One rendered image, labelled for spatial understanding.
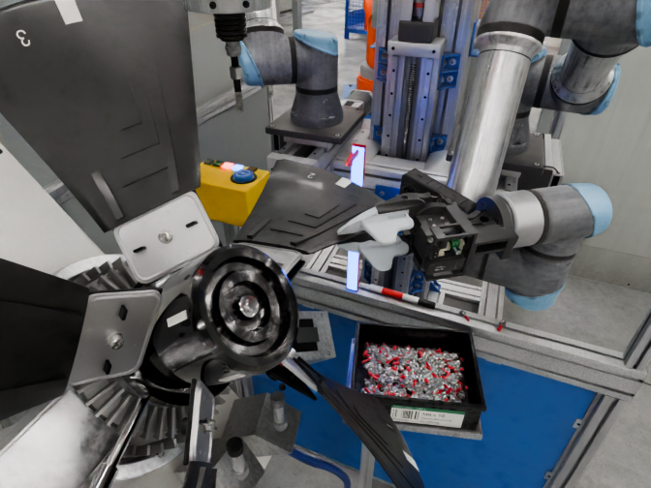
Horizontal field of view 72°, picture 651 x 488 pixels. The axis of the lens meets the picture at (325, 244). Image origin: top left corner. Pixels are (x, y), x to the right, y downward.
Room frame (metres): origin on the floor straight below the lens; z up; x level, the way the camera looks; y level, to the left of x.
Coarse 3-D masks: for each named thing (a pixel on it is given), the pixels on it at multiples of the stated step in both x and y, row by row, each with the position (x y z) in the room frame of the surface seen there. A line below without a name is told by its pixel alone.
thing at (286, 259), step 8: (256, 248) 0.43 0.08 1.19; (264, 248) 0.43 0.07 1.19; (272, 248) 0.43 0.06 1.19; (280, 248) 0.43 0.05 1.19; (272, 256) 0.41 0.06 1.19; (280, 256) 0.41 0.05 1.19; (288, 256) 0.41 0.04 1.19; (296, 256) 0.41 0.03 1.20; (280, 264) 0.39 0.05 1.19; (288, 264) 0.39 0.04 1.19; (288, 272) 0.38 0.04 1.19
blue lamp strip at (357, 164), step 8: (360, 152) 0.72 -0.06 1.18; (360, 160) 0.72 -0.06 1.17; (352, 168) 0.72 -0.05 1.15; (360, 168) 0.72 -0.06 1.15; (352, 176) 0.72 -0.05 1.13; (360, 176) 0.72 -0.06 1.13; (360, 184) 0.72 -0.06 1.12; (352, 256) 0.72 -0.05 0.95; (352, 264) 0.72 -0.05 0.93; (352, 272) 0.72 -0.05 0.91; (352, 280) 0.72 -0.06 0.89; (352, 288) 0.72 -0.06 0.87
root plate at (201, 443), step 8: (200, 384) 0.24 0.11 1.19; (200, 392) 0.23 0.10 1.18; (208, 392) 0.26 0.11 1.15; (200, 400) 0.23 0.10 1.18; (208, 400) 0.26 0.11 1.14; (200, 408) 0.22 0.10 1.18; (208, 408) 0.25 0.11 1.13; (200, 416) 0.22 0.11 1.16; (208, 416) 0.25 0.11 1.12; (192, 424) 0.21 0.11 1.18; (192, 432) 0.20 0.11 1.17; (200, 432) 0.22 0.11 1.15; (192, 440) 0.20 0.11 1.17; (200, 440) 0.21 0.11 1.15; (208, 440) 0.24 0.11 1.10; (192, 448) 0.19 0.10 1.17; (200, 448) 0.21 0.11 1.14; (208, 448) 0.23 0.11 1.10; (192, 456) 0.19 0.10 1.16; (200, 456) 0.20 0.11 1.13; (208, 456) 0.23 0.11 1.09
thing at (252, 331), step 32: (224, 256) 0.32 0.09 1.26; (256, 256) 0.34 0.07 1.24; (192, 288) 0.28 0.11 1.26; (224, 288) 0.30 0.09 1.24; (256, 288) 0.32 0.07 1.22; (288, 288) 0.33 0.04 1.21; (160, 320) 0.28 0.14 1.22; (192, 320) 0.26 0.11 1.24; (224, 320) 0.27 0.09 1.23; (256, 320) 0.29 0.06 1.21; (288, 320) 0.31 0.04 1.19; (160, 352) 0.27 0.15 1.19; (192, 352) 0.25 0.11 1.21; (224, 352) 0.24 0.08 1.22; (256, 352) 0.27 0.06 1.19; (288, 352) 0.28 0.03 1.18; (160, 384) 0.27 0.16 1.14; (224, 384) 0.30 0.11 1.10
